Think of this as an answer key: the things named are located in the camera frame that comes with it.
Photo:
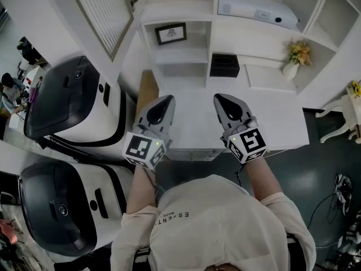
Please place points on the louvered white cabinet door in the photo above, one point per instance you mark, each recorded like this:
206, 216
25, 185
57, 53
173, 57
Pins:
104, 10

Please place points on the yellow flower bunch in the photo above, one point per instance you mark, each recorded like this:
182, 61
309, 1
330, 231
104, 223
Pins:
300, 52

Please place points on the white vase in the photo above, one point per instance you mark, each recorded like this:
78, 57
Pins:
290, 70

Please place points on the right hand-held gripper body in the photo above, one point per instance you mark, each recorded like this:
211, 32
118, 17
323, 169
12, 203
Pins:
245, 143

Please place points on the person's right forearm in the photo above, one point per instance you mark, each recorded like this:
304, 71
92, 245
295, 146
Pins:
262, 179

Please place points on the black and white floor device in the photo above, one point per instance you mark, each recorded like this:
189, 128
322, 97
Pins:
344, 190

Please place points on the black tissue box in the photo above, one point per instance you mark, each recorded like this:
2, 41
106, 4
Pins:
224, 66

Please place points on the person's left forearm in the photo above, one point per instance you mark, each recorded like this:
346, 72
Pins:
141, 190

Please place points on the white desk with drawers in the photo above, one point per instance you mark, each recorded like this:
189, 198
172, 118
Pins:
197, 117

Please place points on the black picture frame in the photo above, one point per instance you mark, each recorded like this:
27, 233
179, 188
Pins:
170, 33

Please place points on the sunflower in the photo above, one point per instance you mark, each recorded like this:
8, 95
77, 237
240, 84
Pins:
356, 88

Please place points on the brown cardboard box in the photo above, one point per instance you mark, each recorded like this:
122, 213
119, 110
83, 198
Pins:
148, 92

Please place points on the white and black robot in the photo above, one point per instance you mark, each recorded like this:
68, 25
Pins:
70, 100
56, 207

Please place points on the person's cream shirt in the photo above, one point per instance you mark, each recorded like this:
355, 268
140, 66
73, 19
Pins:
214, 230

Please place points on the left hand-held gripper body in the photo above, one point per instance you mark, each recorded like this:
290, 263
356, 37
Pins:
144, 148

